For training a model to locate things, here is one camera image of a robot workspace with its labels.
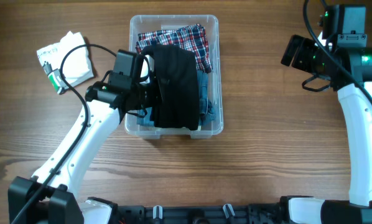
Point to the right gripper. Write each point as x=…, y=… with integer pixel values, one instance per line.
x=305, y=45

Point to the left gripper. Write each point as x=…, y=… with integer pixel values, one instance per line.
x=156, y=101

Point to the black garment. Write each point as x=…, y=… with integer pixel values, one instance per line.
x=176, y=74

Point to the white printed shirt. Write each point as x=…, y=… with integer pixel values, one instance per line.
x=77, y=67

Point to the blue denim jeans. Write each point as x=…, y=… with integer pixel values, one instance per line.
x=207, y=111

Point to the red navy plaid shirt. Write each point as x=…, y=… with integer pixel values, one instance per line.
x=192, y=38

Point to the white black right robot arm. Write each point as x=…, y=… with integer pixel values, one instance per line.
x=349, y=71

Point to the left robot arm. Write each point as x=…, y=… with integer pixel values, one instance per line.
x=49, y=196

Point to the clear plastic storage bin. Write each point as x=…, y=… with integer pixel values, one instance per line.
x=148, y=23

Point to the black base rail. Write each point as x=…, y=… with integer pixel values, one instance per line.
x=228, y=213

